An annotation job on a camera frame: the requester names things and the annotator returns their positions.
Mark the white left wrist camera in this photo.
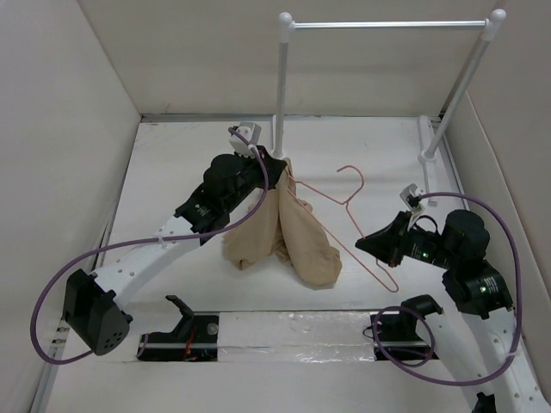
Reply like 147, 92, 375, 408
228, 121, 262, 158

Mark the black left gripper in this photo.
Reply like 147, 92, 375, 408
224, 145, 286, 213

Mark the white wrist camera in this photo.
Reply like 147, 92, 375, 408
228, 121, 262, 158
399, 183, 424, 212

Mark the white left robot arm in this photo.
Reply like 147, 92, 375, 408
63, 145, 287, 356

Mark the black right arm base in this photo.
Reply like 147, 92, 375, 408
362, 311, 438, 367

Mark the white clothes rack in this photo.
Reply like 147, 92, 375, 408
272, 8, 506, 192

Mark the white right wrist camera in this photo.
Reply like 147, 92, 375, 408
399, 183, 424, 212

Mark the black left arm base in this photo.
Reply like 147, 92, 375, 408
136, 295, 220, 363

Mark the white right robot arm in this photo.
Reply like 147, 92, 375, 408
356, 210, 550, 412

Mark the beige t shirt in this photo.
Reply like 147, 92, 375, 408
222, 159, 343, 288

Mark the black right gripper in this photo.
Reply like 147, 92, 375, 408
355, 209, 457, 268

